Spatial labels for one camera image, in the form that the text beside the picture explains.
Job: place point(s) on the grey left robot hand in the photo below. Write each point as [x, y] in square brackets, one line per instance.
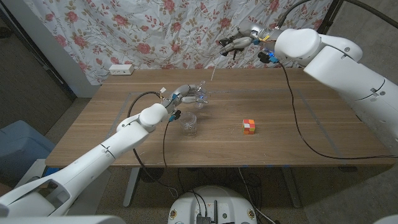
[183, 93]

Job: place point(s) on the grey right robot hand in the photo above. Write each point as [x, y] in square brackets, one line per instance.
[248, 34]

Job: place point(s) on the small clear vial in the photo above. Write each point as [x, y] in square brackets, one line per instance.
[200, 104]

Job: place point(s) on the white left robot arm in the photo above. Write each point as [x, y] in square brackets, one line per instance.
[93, 155]

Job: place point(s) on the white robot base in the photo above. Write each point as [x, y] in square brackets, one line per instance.
[230, 205]

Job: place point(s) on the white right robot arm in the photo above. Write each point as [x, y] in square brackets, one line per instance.
[342, 68]

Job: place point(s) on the clear glass cup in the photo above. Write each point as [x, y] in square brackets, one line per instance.
[188, 124]

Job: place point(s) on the Rubik's cube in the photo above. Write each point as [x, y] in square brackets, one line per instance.
[248, 127]

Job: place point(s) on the white power strip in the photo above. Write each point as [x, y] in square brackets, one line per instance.
[121, 69]

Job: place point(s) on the floral backdrop cloth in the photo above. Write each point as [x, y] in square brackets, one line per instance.
[155, 31]

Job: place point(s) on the black backdrop stand pole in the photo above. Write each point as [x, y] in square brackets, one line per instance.
[326, 18]

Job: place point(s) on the grey table leg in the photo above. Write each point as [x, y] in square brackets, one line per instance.
[130, 189]
[292, 189]

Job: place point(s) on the blue storage bin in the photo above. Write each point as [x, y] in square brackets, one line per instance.
[18, 146]

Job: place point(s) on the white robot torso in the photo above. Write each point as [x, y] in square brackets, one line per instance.
[62, 220]

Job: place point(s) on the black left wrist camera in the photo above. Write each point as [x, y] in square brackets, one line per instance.
[175, 115]

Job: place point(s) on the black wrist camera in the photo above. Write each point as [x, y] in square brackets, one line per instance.
[264, 57]
[175, 115]

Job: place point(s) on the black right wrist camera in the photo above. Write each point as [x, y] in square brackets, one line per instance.
[264, 57]

